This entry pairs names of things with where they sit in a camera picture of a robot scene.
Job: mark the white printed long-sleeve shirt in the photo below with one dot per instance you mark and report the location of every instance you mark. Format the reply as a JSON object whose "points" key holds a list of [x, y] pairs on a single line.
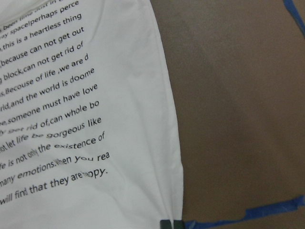
{"points": [[88, 127]]}

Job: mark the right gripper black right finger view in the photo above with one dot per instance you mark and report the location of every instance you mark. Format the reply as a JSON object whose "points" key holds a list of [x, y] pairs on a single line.
{"points": [[178, 224]]}

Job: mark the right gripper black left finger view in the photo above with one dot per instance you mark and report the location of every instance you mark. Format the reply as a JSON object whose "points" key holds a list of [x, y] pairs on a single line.
{"points": [[165, 224]]}

